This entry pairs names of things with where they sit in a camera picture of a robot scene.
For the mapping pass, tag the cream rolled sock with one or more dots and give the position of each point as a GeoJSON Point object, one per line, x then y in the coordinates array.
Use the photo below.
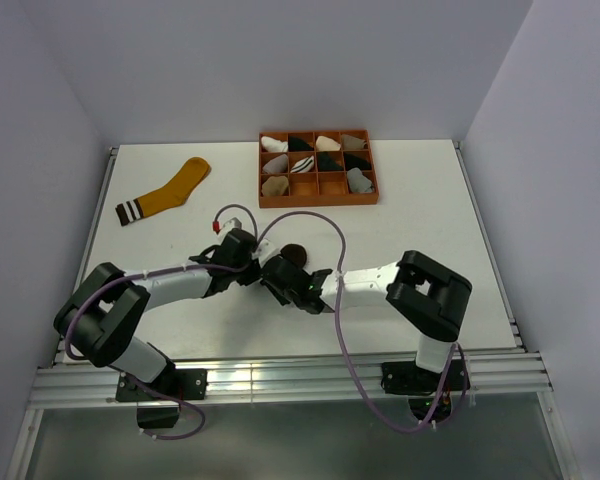
{"type": "Point", "coordinates": [324, 143]}

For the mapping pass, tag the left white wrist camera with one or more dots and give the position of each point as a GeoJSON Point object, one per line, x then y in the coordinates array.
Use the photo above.
{"type": "Point", "coordinates": [222, 229]}

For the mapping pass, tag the grey rolled sock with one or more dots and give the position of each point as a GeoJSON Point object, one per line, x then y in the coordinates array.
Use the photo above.
{"type": "Point", "coordinates": [276, 165]}

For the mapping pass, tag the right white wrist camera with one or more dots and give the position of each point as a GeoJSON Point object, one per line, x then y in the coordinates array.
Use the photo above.
{"type": "Point", "coordinates": [264, 251]}

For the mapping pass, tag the aluminium frame rail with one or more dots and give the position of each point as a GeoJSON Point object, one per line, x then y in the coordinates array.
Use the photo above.
{"type": "Point", "coordinates": [279, 380]}

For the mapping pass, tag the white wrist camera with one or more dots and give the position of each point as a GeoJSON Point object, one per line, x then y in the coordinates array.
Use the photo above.
{"type": "Point", "coordinates": [222, 229]}
{"type": "Point", "coordinates": [264, 251]}

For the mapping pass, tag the black rolled sock right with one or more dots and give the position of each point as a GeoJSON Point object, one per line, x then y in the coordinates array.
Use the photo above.
{"type": "Point", "coordinates": [356, 160]}

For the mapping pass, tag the dark brown sock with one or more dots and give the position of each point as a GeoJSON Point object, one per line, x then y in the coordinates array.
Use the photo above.
{"type": "Point", "coordinates": [295, 254]}

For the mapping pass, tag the dark green rolled sock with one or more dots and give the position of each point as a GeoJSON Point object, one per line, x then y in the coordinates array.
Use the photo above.
{"type": "Point", "coordinates": [326, 163]}

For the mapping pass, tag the mustard yellow sock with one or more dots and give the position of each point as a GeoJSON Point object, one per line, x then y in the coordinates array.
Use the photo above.
{"type": "Point", "coordinates": [174, 193]}

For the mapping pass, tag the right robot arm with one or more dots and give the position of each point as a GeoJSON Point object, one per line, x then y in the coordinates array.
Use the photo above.
{"type": "Point", "coordinates": [427, 294]}

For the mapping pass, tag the beige rolled sock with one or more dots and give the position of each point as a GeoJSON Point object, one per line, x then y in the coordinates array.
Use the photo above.
{"type": "Point", "coordinates": [275, 186]}

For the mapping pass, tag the white black striped rolled sock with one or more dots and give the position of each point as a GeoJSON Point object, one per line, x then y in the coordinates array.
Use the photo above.
{"type": "Point", "coordinates": [303, 165]}

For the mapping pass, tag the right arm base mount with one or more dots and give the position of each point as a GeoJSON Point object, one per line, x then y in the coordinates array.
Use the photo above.
{"type": "Point", "coordinates": [404, 378]}

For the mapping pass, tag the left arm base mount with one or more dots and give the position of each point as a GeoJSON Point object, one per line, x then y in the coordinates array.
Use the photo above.
{"type": "Point", "coordinates": [165, 401]}

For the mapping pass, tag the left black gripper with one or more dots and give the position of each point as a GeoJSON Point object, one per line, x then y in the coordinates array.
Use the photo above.
{"type": "Point", "coordinates": [253, 277]}

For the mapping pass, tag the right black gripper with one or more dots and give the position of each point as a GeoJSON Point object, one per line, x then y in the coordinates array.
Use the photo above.
{"type": "Point", "coordinates": [281, 298]}

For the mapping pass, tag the orange compartment tray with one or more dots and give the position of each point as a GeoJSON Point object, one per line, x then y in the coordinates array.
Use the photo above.
{"type": "Point", "coordinates": [315, 188]}

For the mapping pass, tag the grey sock black stripes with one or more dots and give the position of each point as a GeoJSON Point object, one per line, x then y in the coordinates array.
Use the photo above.
{"type": "Point", "coordinates": [358, 183]}

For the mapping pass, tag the taupe rolled sock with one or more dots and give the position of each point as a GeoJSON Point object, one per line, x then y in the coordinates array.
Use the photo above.
{"type": "Point", "coordinates": [350, 142]}

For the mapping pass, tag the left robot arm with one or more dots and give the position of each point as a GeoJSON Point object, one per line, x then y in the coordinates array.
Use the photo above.
{"type": "Point", "coordinates": [100, 319]}

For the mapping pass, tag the black rolled sock top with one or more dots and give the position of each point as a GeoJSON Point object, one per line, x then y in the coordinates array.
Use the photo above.
{"type": "Point", "coordinates": [298, 144]}

